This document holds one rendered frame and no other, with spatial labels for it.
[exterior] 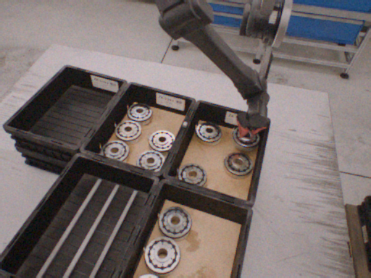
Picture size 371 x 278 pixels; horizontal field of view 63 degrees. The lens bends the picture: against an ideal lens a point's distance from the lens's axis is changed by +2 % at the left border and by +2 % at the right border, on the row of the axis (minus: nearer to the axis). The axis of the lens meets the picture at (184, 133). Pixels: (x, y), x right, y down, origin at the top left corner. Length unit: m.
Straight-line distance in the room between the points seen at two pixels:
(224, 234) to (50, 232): 0.54
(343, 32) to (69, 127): 2.44
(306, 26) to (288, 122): 1.55
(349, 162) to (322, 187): 1.17
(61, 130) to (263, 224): 0.86
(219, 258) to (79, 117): 0.78
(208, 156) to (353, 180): 1.47
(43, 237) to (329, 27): 2.66
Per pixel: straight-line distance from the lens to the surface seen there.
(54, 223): 1.07
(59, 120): 1.33
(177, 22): 0.72
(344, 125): 2.79
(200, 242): 0.99
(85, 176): 1.13
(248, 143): 1.16
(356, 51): 3.16
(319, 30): 3.01
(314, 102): 1.72
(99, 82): 1.37
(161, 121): 1.26
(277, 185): 1.30
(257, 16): 1.30
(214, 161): 1.14
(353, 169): 2.50
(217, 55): 0.82
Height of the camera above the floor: 1.75
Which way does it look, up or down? 49 degrees down
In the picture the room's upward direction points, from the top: 4 degrees clockwise
